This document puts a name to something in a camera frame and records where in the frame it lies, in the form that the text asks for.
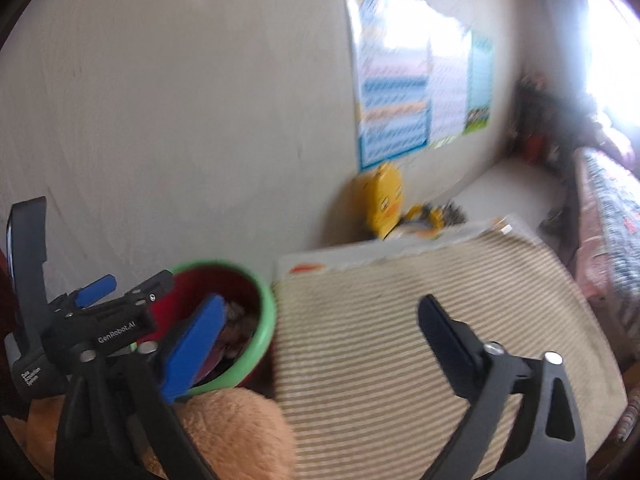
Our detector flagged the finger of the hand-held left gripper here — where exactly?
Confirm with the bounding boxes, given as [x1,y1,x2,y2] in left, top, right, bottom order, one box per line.
[120,270,175,307]
[55,274,119,311]

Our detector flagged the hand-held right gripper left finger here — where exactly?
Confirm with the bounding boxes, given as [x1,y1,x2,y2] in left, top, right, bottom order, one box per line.
[54,294,227,480]

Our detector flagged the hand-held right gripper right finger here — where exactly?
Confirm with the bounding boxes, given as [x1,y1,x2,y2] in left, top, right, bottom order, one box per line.
[417,294,587,480]

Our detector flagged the green-rimmed red bin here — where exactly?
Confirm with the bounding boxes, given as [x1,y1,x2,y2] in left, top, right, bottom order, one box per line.
[131,259,277,401]

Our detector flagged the beige striped table mat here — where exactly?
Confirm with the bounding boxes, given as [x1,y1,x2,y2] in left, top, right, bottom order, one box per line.
[272,230,628,480]

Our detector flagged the tan plush toy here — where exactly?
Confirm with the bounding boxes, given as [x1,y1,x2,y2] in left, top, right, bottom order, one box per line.
[5,387,298,480]

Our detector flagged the yellow toy vehicle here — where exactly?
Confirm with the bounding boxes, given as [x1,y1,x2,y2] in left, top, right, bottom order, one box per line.
[395,204,446,241]

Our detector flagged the white table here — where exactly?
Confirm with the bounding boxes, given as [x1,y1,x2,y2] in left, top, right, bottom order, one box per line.
[276,214,541,281]

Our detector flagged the dark toy figures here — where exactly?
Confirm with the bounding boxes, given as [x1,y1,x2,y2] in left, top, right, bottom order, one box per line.
[440,200,468,223]

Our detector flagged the yellow duck toy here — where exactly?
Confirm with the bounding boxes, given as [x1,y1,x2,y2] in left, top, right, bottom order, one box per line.
[365,162,403,241]

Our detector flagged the pair of shoes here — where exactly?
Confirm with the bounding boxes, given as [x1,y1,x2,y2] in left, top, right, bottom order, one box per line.
[540,205,568,236]

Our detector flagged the plaid bedsheet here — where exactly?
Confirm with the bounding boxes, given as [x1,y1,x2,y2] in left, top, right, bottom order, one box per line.
[572,147,640,341]

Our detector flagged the dark side table shelf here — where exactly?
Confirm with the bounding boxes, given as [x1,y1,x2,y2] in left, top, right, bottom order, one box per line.
[510,72,581,166]

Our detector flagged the purple pillow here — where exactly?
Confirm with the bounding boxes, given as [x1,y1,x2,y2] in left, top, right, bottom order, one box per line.
[595,110,636,166]

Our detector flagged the bright window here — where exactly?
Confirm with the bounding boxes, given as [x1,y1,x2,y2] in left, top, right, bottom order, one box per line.
[582,0,640,126]

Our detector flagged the white chart wall poster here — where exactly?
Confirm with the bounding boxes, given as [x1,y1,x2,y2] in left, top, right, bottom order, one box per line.
[427,10,473,143]

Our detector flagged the blue alphabet wall poster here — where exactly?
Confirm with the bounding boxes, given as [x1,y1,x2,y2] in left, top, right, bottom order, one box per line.
[345,0,433,171]

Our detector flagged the green chart wall poster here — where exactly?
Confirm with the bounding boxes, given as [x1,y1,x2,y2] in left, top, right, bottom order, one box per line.
[462,30,495,136]

